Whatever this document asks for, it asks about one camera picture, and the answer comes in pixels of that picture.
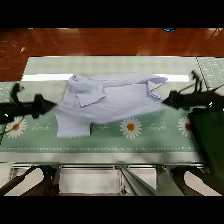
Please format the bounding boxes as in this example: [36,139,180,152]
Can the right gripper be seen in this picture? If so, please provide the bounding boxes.
[161,89,190,110]

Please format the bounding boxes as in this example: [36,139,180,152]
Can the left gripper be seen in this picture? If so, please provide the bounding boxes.
[30,94,58,119]

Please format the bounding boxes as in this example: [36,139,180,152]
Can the silver frame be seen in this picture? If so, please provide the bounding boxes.
[6,162,209,197]

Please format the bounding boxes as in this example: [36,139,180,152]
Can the light blue shirt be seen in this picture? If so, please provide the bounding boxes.
[55,73,169,139]

